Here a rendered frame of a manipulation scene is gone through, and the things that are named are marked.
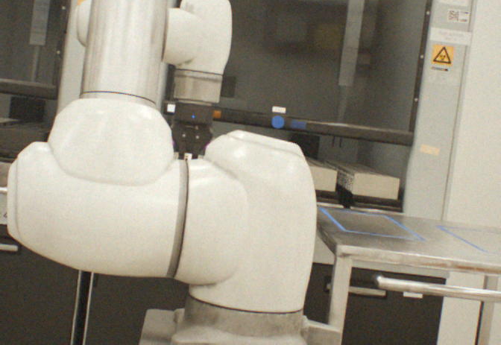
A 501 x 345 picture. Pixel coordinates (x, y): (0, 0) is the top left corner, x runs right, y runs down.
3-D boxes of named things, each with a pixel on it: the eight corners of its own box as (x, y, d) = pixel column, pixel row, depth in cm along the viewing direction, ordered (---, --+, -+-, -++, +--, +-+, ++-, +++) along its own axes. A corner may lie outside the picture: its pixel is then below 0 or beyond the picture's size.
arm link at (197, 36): (222, 76, 189) (155, 67, 187) (232, -3, 188) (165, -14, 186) (230, 75, 178) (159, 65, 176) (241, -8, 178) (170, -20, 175)
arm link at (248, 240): (318, 318, 121) (342, 145, 120) (174, 305, 118) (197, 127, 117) (291, 291, 137) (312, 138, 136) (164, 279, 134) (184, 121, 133)
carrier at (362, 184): (395, 203, 236) (399, 178, 236) (396, 203, 234) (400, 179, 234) (349, 197, 235) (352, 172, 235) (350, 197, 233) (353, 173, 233)
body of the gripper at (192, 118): (217, 105, 187) (210, 152, 188) (173, 99, 187) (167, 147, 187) (218, 105, 180) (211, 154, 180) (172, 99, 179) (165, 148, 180)
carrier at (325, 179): (334, 194, 235) (337, 171, 235) (335, 195, 233) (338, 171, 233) (286, 188, 235) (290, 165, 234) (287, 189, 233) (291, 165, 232)
